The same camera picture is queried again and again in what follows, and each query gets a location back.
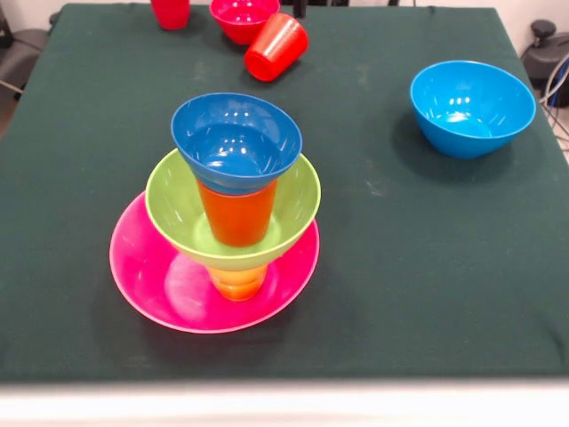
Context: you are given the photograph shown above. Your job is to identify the red cup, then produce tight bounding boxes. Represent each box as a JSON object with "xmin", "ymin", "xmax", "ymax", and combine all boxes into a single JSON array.
[
  {"xmin": 150, "ymin": 0, "xmax": 191, "ymax": 31},
  {"xmin": 243, "ymin": 12, "xmax": 310, "ymax": 83}
]

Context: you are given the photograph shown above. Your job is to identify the small dark blue bowl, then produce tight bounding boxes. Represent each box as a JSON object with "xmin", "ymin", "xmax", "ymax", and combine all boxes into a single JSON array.
[{"xmin": 170, "ymin": 92, "xmax": 304, "ymax": 196}]

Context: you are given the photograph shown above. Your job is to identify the light blue bowl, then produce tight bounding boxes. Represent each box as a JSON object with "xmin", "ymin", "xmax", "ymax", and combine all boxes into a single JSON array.
[{"xmin": 409, "ymin": 60, "xmax": 538, "ymax": 160}]

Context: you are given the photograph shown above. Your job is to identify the orange cup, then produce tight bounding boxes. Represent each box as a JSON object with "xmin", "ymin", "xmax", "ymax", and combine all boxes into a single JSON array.
[{"xmin": 196, "ymin": 179, "xmax": 279, "ymax": 248}]

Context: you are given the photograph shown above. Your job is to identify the green bowl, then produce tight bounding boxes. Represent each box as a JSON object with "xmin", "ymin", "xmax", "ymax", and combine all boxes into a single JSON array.
[{"xmin": 145, "ymin": 148, "xmax": 322, "ymax": 271}]

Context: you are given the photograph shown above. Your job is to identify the yellow cup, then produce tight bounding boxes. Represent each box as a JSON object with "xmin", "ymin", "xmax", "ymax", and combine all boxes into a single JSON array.
[{"xmin": 206, "ymin": 261, "xmax": 270, "ymax": 302}]

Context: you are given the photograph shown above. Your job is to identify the large pink bowl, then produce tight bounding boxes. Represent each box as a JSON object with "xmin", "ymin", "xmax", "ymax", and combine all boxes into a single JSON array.
[{"xmin": 108, "ymin": 190, "xmax": 321, "ymax": 335}]

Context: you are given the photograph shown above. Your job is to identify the small pink bowl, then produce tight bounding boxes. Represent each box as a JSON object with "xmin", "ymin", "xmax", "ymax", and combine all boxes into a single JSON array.
[{"xmin": 209, "ymin": 0, "xmax": 282, "ymax": 46}]

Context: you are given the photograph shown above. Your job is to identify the black chair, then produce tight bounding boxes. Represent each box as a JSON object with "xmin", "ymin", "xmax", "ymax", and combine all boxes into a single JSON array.
[
  {"xmin": 0, "ymin": 8, "xmax": 50, "ymax": 94},
  {"xmin": 520, "ymin": 20, "xmax": 569, "ymax": 94}
]

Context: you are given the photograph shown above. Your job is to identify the dark green table cloth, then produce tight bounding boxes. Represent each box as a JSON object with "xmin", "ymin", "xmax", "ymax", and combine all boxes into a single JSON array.
[{"xmin": 0, "ymin": 3, "xmax": 569, "ymax": 383}]

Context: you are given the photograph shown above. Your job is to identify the bundle of cables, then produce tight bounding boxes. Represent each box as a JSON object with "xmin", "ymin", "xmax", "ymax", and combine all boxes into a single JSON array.
[{"xmin": 539, "ymin": 52, "xmax": 569, "ymax": 155}]

